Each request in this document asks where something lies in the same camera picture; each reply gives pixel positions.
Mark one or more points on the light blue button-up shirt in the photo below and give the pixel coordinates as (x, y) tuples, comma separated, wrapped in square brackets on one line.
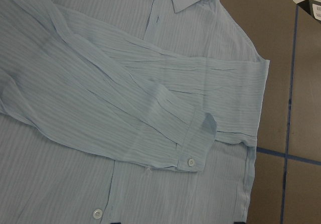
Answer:
[(145, 111)]

